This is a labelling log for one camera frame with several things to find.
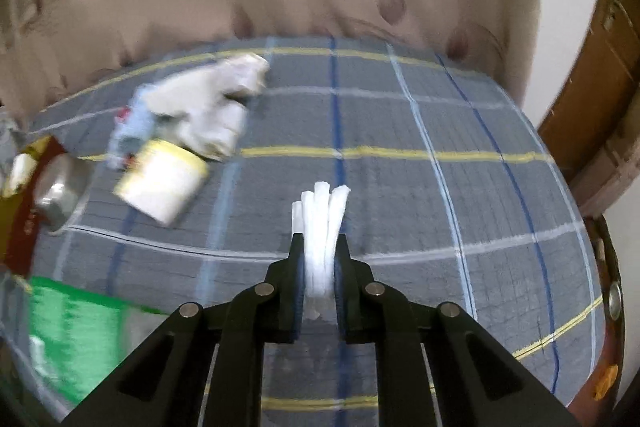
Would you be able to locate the light blue cloth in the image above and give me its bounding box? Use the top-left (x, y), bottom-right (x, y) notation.
top-left (107, 87), bottom-right (158, 172)

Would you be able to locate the stainless steel bowl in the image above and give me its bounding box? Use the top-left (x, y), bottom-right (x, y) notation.
top-left (35, 152), bottom-right (92, 234)

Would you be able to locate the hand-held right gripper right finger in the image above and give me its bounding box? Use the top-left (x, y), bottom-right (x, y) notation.
top-left (335, 233), bottom-right (582, 427)

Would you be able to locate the green plastic bag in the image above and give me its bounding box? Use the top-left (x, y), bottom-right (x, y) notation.
top-left (25, 276), bottom-right (171, 408)

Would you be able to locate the cream cloth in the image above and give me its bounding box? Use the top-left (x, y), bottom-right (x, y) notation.
top-left (147, 53), bottom-right (271, 162)

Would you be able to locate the dark red box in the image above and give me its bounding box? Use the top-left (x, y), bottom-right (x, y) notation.
top-left (0, 134), bottom-right (69, 282)

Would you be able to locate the white cloth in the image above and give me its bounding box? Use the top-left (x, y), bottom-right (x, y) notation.
top-left (291, 181), bottom-right (351, 323)

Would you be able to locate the brown wooden door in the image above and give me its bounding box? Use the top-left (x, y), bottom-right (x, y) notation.
top-left (537, 0), bottom-right (640, 219)

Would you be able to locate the yellow white round canister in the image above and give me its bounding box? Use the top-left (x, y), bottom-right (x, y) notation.
top-left (112, 138), bottom-right (209, 226)

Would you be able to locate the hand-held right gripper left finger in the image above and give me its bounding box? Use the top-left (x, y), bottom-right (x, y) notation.
top-left (65, 233), bottom-right (306, 427)

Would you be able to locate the dark red bed frame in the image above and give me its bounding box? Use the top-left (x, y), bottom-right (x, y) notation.
top-left (565, 214), bottom-right (627, 408)

